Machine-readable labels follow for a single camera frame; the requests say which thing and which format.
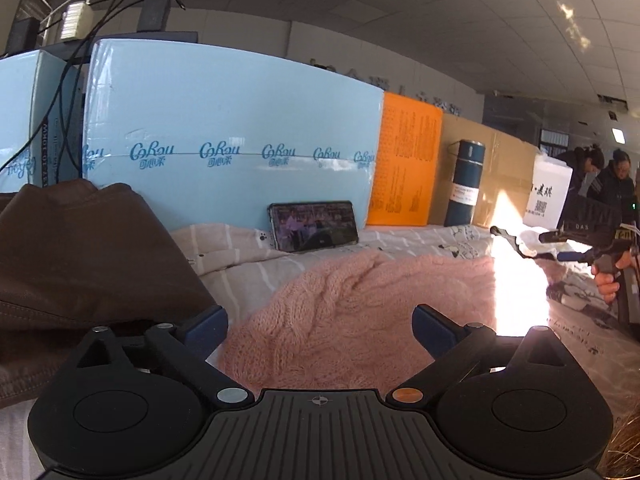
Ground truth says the pink knitted sweater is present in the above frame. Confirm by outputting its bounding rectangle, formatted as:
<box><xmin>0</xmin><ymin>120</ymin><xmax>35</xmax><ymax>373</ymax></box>
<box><xmin>217</xmin><ymin>249</ymin><xmax>566</xmax><ymax>399</ymax></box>

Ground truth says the person's right hand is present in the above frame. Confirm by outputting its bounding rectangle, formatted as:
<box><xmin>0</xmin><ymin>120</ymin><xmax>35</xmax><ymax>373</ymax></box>
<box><xmin>591</xmin><ymin>252</ymin><xmax>639</xmax><ymax>304</ymax></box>

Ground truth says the person in dark coat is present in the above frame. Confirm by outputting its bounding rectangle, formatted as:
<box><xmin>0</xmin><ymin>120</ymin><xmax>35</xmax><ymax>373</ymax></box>
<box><xmin>556</xmin><ymin>144</ymin><xmax>604</xmax><ymax>196</ymax></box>

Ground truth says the brown cardboard box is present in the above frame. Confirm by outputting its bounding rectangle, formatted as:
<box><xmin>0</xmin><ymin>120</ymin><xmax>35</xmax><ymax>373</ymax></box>
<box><xmin>428</xmin><ymin>114</ymin><xmax>538</xmax><ymax>228</ymax></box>

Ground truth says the brown leather jacket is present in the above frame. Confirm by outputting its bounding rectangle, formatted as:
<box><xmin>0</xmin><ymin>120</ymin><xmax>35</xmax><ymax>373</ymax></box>
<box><xmin>1</xmin><ymin>180</ymin><xmax>215</xmax><ymax>408</ymax></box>

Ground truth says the smartphone playing video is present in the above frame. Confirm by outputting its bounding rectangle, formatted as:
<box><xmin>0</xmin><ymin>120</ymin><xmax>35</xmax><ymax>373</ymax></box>
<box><xmin>267</xmin><ymin>200</ymin><xmax>359</xmax><ymax>254</ymax></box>

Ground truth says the dark blue thermos bottle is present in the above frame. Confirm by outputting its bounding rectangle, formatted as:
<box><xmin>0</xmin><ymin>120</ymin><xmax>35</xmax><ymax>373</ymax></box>
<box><xmin>444</xmin><ymin>140</ymin><xmax>486</xmax><ymax>226</ymax></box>

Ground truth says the orange printed sheet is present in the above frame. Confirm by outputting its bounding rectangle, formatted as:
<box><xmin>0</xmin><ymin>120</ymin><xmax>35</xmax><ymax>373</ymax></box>
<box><xmin>367</xmin><ymin>92</ymin><xmax>442</xmax><ymax>226</ymax></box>

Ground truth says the large light blue box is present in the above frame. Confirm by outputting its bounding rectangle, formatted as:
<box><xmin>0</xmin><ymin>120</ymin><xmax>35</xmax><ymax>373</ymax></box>
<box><xmin>84</xmin><ymin>39</ymin><xmax>383</xmax><ymax>231</ymax></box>

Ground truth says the black power adapter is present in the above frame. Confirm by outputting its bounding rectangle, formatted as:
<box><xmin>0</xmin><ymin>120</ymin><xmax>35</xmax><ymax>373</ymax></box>
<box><xmin>137</xmin><ymin>0</ymin><xmax>171</xmax><ymax>32</ymax></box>

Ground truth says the white power strip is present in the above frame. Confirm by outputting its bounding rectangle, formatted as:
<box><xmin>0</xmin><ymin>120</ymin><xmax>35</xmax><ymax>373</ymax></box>
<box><xmin>58</xmin><ymin>1</ymin><xmax>93</xmax><ymax>41</ymax></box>

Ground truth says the black cable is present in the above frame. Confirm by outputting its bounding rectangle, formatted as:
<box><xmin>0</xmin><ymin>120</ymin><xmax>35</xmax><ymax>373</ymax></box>
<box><xmin>0</xmin><ymin>0</ymin><xmax>188</xmax><ymax>187</ymax></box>

